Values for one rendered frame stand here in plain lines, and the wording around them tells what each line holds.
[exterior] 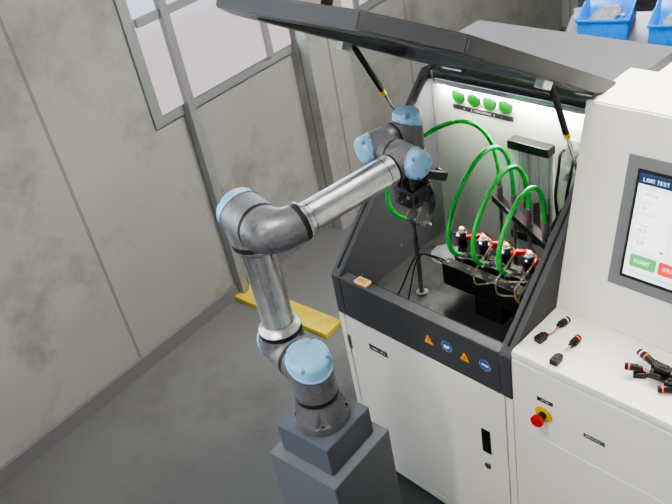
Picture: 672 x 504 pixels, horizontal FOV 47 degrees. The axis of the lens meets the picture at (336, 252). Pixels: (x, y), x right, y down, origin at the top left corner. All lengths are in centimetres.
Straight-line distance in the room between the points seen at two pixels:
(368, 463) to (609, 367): 68
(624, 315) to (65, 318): 233
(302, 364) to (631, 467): 87
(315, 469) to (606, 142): 113
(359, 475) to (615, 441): 67
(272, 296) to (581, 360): 81
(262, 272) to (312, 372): 28
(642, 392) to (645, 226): 40
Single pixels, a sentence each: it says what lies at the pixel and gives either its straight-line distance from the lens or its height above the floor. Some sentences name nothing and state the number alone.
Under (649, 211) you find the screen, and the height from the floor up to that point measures 132.
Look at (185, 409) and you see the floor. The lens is 362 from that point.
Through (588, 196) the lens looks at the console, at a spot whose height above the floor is 131.
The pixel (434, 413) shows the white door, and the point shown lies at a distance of 257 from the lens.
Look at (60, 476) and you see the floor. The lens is 361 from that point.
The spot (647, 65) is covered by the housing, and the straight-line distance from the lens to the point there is 236.
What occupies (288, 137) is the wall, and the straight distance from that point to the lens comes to 417.
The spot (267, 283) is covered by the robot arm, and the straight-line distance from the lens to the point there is 192.
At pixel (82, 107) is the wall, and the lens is 335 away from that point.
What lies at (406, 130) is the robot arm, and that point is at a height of 154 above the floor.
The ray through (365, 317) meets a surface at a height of 83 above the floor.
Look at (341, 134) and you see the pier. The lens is 430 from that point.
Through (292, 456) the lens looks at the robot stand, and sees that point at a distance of 219.
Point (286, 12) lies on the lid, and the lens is 167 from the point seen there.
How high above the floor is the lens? 242
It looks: 34 degrees down
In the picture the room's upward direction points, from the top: 11 degrees counter-clockwise
